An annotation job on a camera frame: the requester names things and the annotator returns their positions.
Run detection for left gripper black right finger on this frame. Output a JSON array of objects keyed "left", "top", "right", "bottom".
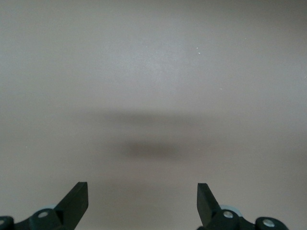
[{"left": 196, "top": 183, "right": 289, "bottom": 230}]

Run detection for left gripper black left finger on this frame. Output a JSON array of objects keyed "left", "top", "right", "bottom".
[{"left": 0, "top": 182, "right": 89, "bottom": 230}]

